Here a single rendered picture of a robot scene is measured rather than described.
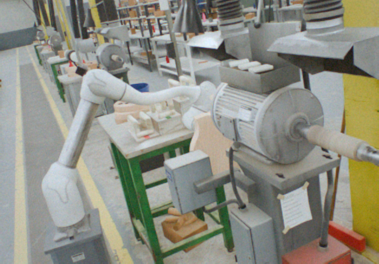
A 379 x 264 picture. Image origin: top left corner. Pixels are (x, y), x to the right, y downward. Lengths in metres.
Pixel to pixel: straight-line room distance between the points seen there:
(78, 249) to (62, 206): 0.23
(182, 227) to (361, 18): 1.80
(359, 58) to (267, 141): 0.41
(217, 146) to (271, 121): 0.72
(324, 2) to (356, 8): 1.11
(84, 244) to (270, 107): 1.22
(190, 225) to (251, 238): 1.54
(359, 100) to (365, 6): 0.51
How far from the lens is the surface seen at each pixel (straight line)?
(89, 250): 2.08
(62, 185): 2.00
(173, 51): 3.63
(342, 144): 1.11
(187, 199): 1.52
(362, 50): 1.01
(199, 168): 1.49
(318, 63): 1.32
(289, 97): 1.26
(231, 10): 1.59
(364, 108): 2.34
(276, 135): 1.25
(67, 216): 2.03
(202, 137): 1.86
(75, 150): 2.17
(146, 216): 2.42
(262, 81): 1.25
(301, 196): 1.43
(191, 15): 1.58
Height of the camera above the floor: 1.72
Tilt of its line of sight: 18 degrees down
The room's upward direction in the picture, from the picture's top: 11 degrees counter-clockwise
